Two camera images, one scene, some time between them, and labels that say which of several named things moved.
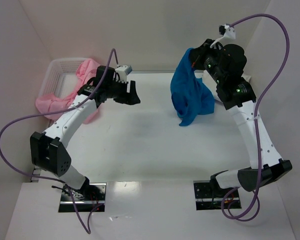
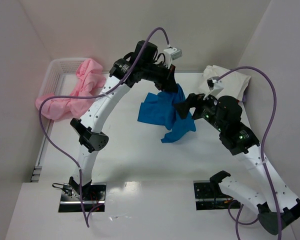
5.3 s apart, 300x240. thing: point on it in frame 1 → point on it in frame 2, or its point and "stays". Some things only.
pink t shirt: [87, 69] stays
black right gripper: [198, 56] → [194, 104]
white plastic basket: [60, 78] stays
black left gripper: [123, 91] → [166, 81]
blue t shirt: [189, 96] → [160, 109]
